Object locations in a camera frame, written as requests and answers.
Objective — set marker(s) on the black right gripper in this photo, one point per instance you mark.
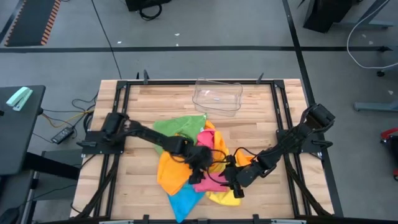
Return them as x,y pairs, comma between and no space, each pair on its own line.
242,177

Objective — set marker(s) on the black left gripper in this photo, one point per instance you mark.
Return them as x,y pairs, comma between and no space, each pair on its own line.
199,157

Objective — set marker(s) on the orange microfiber towel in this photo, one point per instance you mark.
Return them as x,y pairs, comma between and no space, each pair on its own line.
172,174
220,143

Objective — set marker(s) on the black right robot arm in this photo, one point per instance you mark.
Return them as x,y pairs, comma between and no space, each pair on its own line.
295,137

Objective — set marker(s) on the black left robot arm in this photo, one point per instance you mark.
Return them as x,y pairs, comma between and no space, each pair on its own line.
149,135

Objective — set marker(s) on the yellow microfiber towel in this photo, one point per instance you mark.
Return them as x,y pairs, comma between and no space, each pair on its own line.
224,199

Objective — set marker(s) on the green microfiber towel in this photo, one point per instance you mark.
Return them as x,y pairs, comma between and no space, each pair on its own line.
183,124

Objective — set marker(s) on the blue microfiber towel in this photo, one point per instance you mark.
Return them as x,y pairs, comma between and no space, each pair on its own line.
185,202

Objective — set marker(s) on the clear plastic bin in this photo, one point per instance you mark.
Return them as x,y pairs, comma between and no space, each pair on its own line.
217,99

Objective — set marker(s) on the black power adapter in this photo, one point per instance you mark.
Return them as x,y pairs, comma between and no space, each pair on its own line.
62,135

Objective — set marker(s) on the black desk base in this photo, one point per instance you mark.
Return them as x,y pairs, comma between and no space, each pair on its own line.
53,166

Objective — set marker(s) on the grey metal desk foot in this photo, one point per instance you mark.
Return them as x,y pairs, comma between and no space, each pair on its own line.
373,24
373,106

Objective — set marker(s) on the black equipment box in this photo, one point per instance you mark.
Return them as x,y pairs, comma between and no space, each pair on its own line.
140,3

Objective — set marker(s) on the red and black cart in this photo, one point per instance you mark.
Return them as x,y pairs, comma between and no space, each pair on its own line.
388,133

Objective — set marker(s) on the black side table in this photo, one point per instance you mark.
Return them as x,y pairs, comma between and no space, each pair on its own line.
15,140

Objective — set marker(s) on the black caster wheel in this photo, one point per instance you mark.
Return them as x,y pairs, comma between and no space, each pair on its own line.
380,73

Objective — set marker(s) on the mint green stapler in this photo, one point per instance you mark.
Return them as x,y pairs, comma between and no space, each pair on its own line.
18,99

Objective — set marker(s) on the black cabinet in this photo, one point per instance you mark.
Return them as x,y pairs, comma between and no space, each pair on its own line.
323,14

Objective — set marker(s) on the black orange-edged floor mat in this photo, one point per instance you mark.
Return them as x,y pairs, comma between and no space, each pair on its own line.
31,21

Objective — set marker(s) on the black aluminium table frame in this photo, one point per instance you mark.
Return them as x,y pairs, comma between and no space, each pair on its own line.
171,82

